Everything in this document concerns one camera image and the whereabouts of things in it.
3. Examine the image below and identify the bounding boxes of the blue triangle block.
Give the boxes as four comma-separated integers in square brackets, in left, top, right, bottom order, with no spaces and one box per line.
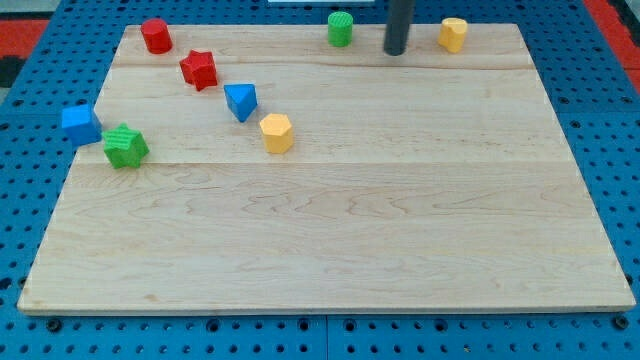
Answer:
[223,84,258,123]

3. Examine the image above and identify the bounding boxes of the yellow hexagon block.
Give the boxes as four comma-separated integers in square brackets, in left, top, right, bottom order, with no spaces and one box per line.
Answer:
[259,113,294,154]

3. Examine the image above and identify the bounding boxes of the light wooden board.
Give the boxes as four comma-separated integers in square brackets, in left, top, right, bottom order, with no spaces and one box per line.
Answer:
[18,24,635,316]

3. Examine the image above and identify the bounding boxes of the green cylinder block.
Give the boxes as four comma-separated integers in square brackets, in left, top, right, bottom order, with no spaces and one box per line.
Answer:
[327,11,354,47]

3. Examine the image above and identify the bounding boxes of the red star block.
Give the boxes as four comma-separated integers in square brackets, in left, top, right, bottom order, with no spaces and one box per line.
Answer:
[179,50,218,91]

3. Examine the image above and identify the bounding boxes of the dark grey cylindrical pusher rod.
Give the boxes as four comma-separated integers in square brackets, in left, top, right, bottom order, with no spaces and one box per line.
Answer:
[383,0,416,56]

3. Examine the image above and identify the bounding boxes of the green star block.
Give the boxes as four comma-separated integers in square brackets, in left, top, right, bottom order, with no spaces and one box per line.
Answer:
[102,123,149,169]

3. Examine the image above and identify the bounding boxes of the red cylinder block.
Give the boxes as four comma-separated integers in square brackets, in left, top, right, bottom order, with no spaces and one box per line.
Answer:
[140,18,173,54]

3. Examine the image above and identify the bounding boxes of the blue cube block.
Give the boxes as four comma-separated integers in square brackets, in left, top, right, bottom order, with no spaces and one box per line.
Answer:
[61,104,102,147]

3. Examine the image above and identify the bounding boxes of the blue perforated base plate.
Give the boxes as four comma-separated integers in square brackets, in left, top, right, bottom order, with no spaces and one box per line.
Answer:
[1,1,639,359]

